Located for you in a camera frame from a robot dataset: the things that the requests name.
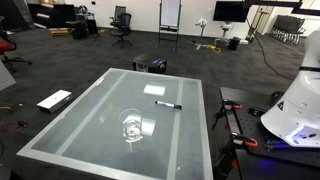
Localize clear glass cup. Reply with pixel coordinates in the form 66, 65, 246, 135
119, 108, 142, 142

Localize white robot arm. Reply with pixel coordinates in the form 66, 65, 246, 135
261, 29, 320, 148

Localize white tape patch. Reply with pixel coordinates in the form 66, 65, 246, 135
143, 84, 166, 96

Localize black whiteboard marker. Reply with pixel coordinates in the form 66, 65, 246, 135
155, 101, 182, 110

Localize black blue case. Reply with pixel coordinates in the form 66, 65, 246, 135
132, 53, 167, 74

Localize whiteboard easel stand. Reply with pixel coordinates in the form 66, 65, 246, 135
158, 0, 182, 50

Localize orange black clamp rear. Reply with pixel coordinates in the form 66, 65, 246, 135
223, 99, 243, 110

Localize orange black clamp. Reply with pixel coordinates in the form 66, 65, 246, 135
223, 99, 243, 110
231, 132, 258, 147

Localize black office chair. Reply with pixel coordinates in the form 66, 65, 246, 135
110, 6, 132, 48

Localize black bin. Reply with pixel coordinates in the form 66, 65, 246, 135
228, 37, 241, 51

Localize orange black clamp front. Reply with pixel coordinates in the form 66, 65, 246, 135
231, 132, 258, 147

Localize black perforated mounting board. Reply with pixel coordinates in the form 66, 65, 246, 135
220, 87, 320, 168

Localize white flat box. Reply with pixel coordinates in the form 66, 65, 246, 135
37, 90, 73, 113

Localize black monitor on stand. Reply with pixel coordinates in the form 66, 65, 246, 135
213, 1, 249, 46

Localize red office chair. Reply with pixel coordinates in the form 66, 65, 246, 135
0, 16, 33, 72

